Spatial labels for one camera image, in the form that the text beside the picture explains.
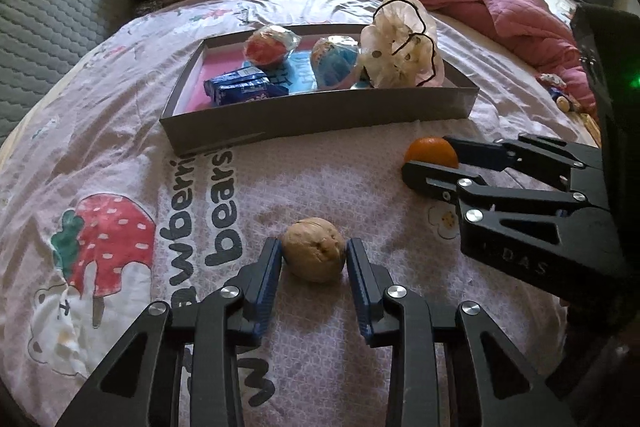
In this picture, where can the walnut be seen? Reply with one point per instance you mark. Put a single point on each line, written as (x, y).
(315, 249)

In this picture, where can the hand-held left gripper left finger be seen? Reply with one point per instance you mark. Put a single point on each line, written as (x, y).
(267, 287)

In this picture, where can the small colourful toy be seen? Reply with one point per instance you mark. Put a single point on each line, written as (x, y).
(560, 94)

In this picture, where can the blue snack packet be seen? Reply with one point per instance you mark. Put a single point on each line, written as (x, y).
(240, 89)

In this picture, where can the pink and blue book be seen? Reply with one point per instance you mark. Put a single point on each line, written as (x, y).
(302, 74)

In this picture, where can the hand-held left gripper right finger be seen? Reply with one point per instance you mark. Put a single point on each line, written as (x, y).
(360, 287)

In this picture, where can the pink quilt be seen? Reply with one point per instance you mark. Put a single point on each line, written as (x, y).
(500, 7)

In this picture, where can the orange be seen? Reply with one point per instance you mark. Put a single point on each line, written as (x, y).
(430, 152)

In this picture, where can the white plush toy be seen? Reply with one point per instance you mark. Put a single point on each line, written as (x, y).
(395, 52)

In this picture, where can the plastic-wrapped snack cup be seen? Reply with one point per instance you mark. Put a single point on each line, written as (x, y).
(267, 49)
(332, 64)

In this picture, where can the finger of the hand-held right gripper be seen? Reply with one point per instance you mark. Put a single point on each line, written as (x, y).
(430, 179)
(480, 152)

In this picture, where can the grey quilted headboard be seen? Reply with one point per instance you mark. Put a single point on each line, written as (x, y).
(50, 22)

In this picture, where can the grey cardboard box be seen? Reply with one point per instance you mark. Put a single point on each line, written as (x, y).
(300, 117)

